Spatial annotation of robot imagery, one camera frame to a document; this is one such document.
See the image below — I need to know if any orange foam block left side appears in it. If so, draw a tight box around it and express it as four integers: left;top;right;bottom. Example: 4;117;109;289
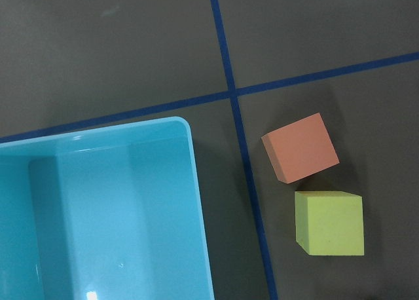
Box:
261;113;340;184

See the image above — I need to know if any blue plastic bin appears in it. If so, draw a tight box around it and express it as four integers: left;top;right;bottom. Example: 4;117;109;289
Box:
1;117;214;299

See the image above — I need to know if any yellow foam block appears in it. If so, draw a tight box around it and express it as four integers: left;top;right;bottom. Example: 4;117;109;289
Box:
295;191;365;256

